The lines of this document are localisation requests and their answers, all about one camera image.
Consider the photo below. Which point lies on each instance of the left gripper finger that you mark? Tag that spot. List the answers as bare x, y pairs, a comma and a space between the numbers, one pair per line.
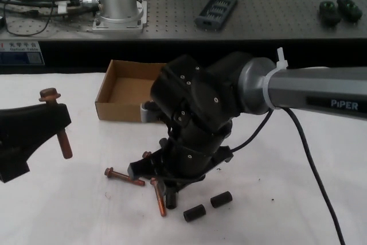
37, 124

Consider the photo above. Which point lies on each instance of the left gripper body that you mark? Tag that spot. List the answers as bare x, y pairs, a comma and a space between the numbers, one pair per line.
11, 164

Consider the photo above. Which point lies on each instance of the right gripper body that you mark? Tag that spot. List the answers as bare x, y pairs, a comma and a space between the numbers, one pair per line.
186, 164

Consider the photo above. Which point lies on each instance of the copper flange bolt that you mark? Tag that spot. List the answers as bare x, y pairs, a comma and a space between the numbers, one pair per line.
160, 202
126, 177
64, 144
146, 155

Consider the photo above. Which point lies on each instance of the black cylindrical sleeve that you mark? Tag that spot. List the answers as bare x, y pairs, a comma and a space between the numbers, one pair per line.
171, 201
221, 199
194, 213

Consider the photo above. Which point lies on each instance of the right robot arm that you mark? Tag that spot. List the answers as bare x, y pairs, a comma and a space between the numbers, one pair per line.
286, 90

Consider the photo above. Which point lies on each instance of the open cardboard box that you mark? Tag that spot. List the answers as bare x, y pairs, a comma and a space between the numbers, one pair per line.
126, 84

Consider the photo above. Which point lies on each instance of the blue and white label plate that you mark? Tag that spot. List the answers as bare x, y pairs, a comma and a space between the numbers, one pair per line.
20, 52

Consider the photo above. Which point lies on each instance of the white zip tie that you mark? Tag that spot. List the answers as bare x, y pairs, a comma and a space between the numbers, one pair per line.
272, 81

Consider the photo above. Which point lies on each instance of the silver-white machine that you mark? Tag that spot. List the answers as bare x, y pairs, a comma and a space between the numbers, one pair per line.
119, 1

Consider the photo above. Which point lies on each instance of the grey screwdriver bit case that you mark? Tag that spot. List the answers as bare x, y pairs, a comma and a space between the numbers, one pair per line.
218, 9

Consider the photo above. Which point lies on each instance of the metal bench with holes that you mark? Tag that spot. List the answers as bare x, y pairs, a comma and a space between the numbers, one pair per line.
272, 12

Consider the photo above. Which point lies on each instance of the black part with green centre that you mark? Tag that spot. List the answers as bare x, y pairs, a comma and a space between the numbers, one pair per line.
329, 12
349, 9

